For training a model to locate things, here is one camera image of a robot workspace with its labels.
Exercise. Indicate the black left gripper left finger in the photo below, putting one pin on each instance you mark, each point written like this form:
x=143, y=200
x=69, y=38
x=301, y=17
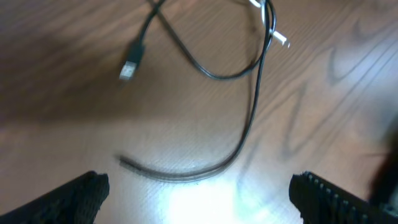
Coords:
x=77, y=201

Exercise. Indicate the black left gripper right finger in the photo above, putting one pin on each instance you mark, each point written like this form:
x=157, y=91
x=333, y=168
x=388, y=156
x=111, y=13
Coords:
x=321, y=202

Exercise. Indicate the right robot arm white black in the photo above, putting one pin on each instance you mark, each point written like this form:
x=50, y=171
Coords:
x=384, y=185

